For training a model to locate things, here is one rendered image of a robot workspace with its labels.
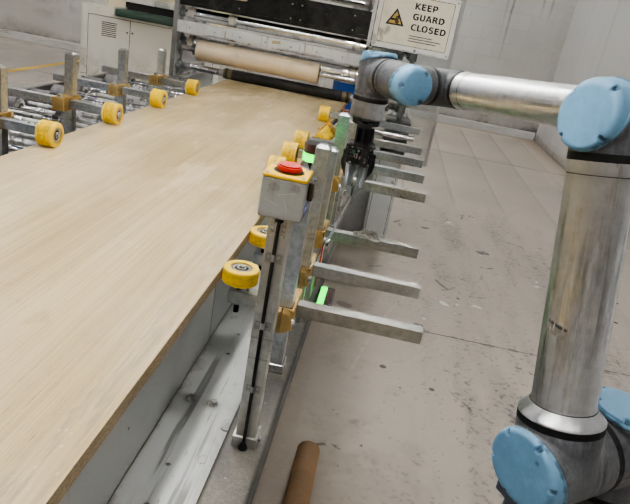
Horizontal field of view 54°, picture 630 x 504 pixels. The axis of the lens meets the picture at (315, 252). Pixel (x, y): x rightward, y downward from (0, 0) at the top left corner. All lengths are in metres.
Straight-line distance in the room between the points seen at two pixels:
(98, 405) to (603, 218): 0.81
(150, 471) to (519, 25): 9.78
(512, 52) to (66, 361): 9.87
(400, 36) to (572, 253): 2.99
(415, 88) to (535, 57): 9.15
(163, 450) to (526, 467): 0.67
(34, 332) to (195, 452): 0.40
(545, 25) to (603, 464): 9.64
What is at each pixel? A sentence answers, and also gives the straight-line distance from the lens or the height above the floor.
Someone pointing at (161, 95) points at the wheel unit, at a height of 0.96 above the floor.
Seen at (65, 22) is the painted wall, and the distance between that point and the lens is 11.74.
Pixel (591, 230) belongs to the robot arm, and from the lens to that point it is 1.09.
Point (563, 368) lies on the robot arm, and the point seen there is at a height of 0.98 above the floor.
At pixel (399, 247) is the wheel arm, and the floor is 0.85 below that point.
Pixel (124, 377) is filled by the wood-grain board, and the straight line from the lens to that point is 1.00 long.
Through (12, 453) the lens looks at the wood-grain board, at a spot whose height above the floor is 0.90.
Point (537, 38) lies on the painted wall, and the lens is 10.61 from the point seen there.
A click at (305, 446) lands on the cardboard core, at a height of 0.08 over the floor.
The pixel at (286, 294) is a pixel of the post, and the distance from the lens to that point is 1.32.
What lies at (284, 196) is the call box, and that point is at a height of 1.19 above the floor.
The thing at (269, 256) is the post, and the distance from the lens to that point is 1.01.
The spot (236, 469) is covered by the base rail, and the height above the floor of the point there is 0.70.
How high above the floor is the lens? 1.47
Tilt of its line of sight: 22 degrees down
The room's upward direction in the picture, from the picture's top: 11 degrees clockwise
